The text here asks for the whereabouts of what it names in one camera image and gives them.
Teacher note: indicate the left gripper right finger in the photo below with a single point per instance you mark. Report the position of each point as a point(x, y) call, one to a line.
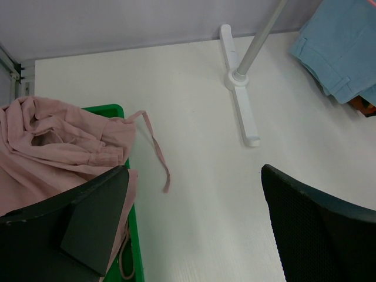
point(319, 237)

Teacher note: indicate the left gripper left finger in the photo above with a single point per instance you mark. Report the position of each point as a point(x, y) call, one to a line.
point(68, 237)

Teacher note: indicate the pink trousers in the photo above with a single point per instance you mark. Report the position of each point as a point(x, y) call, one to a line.
point(49, 147)

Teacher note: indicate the orange patterned trousers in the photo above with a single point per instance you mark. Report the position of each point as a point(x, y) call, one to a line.
point(363, 106)

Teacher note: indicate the light blue trousers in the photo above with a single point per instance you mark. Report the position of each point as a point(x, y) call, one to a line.
point(337, 45)

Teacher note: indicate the green plastic bin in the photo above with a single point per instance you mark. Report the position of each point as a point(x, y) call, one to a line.
point(132, 265)

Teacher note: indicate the white metal clothes rack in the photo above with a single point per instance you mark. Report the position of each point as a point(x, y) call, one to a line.
point(236, 78)

